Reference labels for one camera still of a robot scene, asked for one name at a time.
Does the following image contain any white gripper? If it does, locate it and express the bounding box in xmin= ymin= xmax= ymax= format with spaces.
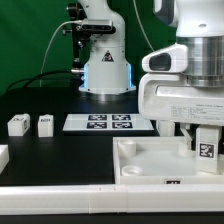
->
xmin=138 ymin=74 xmax=224 ymax=150

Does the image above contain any white left fence piece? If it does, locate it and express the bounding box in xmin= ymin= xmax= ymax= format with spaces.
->
xmin=0 ymin=145 xmax=9 ymax=174

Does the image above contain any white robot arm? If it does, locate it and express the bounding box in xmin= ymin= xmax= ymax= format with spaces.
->
xmin=79 ymin=0 xmax=224 ymax=150

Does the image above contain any black cable bundle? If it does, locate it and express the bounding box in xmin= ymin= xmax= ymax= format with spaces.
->
xmin=5 ymin=68 xmax=84 ymax=94

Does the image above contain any white front fence rail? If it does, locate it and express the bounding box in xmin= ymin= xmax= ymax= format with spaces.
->
xmin=0 ymin=184 xmax=224 ymax=215

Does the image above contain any white cable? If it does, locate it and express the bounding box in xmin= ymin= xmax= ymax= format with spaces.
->
xmin=39 ymin=19 xmax=83 ymax=88

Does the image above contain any grey camera on mount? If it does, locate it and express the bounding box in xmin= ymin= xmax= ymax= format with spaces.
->
xmin=76 ymin=19 xmax=116 ymax=34

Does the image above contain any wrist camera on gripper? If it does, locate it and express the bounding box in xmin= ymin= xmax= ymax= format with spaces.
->
xmin=142 ymin=43 xmax=188 ymax=73

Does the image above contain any white marker base plate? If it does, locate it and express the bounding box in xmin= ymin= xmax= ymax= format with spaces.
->
xmin=63 ymin=114 xmax=153 ymax=132

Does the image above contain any white square table top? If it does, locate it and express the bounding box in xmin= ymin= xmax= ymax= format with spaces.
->
xmin=113 ymin=137 xmax=224 ymax=185

